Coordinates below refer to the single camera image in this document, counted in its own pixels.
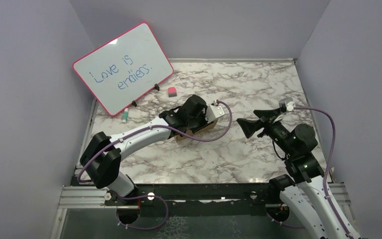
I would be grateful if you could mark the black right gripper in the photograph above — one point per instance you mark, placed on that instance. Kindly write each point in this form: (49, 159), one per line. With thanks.
(265, 116)

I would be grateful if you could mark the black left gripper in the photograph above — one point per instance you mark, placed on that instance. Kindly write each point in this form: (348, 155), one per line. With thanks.
(203, 114)

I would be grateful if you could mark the brown cardboard box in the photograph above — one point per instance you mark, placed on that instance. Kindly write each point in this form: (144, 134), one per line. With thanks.
(194, 131)

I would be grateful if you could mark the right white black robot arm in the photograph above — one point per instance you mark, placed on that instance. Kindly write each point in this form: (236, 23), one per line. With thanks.
(304, 189)

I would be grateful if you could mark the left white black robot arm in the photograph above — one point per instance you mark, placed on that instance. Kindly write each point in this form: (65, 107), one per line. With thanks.
(103, 155)

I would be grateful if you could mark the pink whiteboard eraser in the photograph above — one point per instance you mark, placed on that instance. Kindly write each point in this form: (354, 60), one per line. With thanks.
(172, 92)

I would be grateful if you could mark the green white glue stick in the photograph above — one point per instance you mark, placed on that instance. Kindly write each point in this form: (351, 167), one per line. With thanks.
(125, 115)

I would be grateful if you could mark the pink framed whiteboard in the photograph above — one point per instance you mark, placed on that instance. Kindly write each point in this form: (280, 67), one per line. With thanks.
(124, 69)

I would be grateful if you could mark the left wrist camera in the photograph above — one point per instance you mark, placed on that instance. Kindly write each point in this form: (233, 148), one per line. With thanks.
(214, 111)

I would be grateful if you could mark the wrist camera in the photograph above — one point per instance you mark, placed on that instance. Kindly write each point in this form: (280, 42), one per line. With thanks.
(214, 111)
(286, 105)

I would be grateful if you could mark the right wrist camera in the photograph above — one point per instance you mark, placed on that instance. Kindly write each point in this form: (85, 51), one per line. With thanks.
(286, 105)

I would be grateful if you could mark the black metal base rail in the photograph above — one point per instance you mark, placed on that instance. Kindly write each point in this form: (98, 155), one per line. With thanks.
(201, 200)

